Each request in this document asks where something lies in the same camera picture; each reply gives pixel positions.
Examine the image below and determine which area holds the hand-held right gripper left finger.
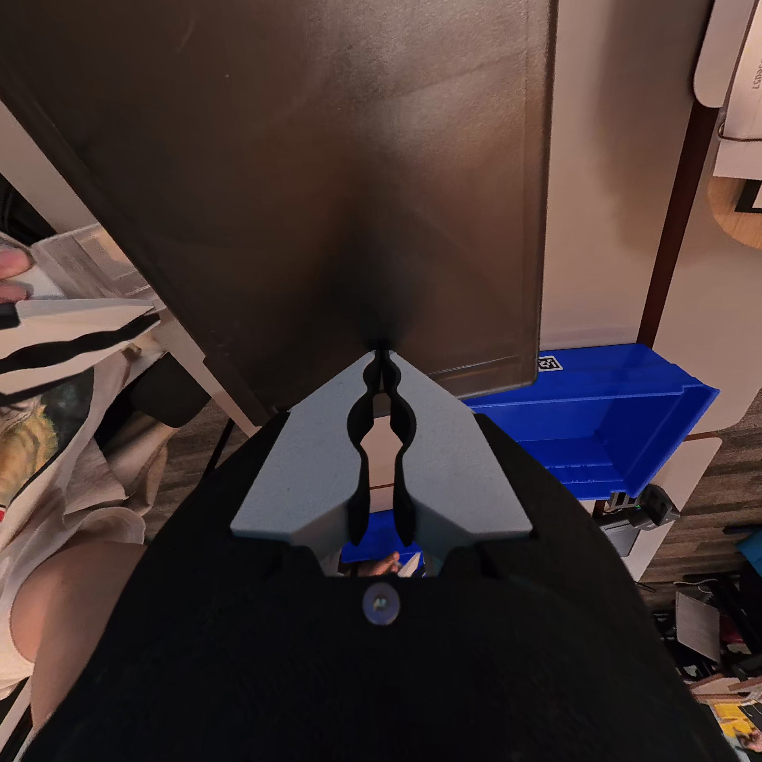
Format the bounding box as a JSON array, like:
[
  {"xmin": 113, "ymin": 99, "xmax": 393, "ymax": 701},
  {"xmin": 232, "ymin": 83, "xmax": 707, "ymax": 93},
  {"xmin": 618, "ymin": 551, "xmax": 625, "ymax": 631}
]
[{"xmin": 229, "ymin": 350, "xmax": 382, "ymax": 550}]

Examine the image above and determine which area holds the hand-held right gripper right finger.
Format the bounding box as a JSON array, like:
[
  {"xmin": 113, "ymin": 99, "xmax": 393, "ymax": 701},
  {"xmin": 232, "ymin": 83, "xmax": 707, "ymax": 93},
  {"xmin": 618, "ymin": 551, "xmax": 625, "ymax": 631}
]
[{"xmin": 384, "ymin": 350, "xmax": 533, "ymax": 554}]

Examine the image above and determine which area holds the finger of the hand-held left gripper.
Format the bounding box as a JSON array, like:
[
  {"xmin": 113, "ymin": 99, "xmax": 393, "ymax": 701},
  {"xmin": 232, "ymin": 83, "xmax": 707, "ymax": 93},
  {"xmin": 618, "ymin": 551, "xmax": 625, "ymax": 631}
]
[
  {"xmin": 0, "ymin": 298, "xmax": 163, "ymax": 367},
  {"xmin": 0, "ymin": 345, "xmax": 129, "ymax": 398}
]

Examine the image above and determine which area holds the clear plastic storage drawer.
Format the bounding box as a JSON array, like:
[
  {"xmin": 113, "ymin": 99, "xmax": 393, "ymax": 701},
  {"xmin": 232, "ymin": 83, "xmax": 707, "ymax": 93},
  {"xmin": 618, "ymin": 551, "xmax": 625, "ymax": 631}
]
[{"xmin": 30, "ymin": 228, "xmax": 158, "ymax": 306}]

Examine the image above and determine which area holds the blue plastic bin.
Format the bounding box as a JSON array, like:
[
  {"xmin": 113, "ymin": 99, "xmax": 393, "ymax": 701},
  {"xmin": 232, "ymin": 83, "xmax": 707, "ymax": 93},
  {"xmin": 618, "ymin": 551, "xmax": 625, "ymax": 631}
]
[{"xmin": 341, "ymin": 342, "xmax": 721, "ymax": 565}]

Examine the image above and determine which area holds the black storage cabinet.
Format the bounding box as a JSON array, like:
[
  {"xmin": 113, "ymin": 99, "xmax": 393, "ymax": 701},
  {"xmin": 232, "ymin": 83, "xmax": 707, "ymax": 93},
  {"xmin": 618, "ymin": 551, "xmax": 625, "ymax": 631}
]
[{"xmin": 0, "ymin": 0, "xmax": 559, "ymax": 426}]

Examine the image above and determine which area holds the person's right forearm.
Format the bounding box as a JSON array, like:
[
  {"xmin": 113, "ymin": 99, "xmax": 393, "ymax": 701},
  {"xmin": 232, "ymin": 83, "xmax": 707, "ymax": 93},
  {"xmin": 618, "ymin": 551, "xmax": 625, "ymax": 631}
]
[{"xmin": 11, "ymin": 541, "xmax": 150, "ymax": 724}]

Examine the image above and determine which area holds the grey desk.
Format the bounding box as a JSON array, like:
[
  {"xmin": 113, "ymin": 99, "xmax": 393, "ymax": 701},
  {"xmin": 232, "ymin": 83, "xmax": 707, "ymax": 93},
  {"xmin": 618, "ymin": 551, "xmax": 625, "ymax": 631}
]
[{"xmin": 0, "ymin": 0, "xmax": 762, "ymax": 581}]

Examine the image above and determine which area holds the person's left hand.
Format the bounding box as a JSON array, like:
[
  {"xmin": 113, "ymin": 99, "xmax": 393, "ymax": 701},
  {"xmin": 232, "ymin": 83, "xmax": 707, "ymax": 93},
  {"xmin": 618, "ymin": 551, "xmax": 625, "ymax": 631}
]
[{"xmin": 0, "ymin": 247, "xmax": 35, "ymax": 304}]

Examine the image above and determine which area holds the black charger case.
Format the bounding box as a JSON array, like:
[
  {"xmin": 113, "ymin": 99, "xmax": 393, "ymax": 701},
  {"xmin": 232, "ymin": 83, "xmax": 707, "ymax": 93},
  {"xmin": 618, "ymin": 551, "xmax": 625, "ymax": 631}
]
[{"xmin": 628, "ymin": 483, "xmax": 681, "ymax": 531}]

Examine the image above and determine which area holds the grey flat sheet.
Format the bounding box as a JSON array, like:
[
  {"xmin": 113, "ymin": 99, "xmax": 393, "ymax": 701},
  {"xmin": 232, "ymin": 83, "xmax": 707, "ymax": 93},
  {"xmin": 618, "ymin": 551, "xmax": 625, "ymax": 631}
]
[{"xmin": 674, "ymin": 589, "xmax": 722, "ymax": 663}]

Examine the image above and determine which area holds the wooden instruction board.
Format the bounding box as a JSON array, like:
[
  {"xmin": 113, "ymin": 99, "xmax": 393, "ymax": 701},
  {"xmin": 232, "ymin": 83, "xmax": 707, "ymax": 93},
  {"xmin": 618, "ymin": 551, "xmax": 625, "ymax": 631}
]
[{"xmin": 693, "ymin": 0, "xmax": 762, "ymax": 251}]

